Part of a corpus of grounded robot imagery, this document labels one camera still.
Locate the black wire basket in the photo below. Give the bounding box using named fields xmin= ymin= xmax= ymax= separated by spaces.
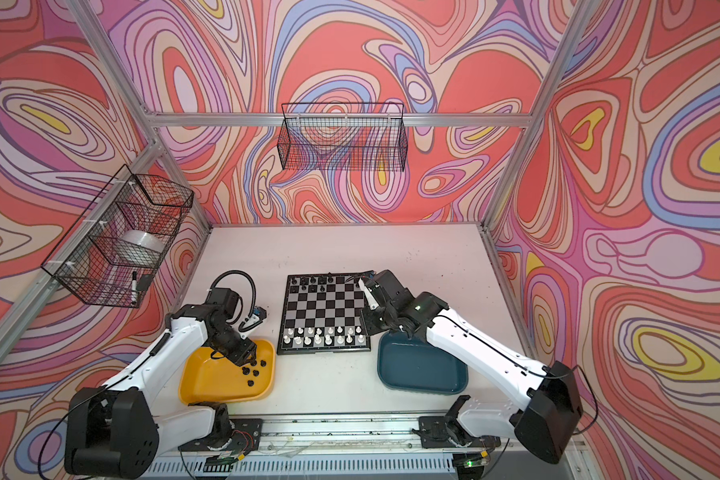
xmin=41 ymin=166 xmax=194 ymax=308
xmin=277 ymin=101 xmax=408 ymax=172

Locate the black white chess board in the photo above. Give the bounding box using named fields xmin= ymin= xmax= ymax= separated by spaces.
xmin=277 ymin=273 xmax=371 ymax=355

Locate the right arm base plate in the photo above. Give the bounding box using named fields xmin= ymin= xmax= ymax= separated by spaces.
xmin=411 ymin=416 xmax=502 ymax=452

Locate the yellow plastic tray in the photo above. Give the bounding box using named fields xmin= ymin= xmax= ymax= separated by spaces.
xmin=178 ymin=339 xmax=276 ymax=404

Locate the teal plastic tray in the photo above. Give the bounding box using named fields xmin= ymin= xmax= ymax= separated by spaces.
xmin=377 ymin=332 xmax=469 ymax=395

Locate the black wire basket back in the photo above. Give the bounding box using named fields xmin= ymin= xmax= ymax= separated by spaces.
xmin=277 ymin=101 xmax=408 ymax=172

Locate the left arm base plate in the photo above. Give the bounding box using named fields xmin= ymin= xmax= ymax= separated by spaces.
xmin=178 ymin=418 xmax=264 ymax=454

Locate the black marker in basket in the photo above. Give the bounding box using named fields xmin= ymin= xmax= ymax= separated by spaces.
xmin=130 ymin=270 xmax=139 ymax=306

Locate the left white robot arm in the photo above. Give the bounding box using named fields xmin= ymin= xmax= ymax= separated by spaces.
xmin=64 ymin=270 xmax=266 ymax=479

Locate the white roll in basket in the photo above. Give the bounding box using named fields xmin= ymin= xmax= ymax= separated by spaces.
xmin=120 ymin=230 xmax=165 ymax=254

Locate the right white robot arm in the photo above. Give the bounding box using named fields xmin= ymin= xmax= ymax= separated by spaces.
xmin=357 ymin=270 xmax=583 ymax=464

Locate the black wire basket left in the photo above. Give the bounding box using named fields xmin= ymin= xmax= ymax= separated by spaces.
xmin=41 ymin=166 xmax=194 ymax=308

